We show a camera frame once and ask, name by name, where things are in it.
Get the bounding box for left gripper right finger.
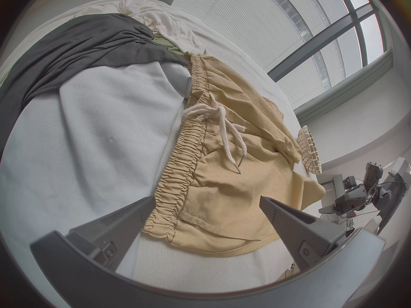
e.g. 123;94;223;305
259;196;347;273

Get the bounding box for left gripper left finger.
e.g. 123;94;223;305
68;196;157;272

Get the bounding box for tan shorts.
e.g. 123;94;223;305
143;53;327;258

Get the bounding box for round woven basket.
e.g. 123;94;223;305
297;125;323;175

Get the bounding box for pale blue garment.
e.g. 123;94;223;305
0;61;193;278

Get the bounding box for black garment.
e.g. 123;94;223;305
0;13;189;160

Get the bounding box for green garment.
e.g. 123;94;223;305
151;32;193;59

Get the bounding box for white garment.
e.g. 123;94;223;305
75;0;207;56

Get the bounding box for window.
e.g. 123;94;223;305
170;0;394;110

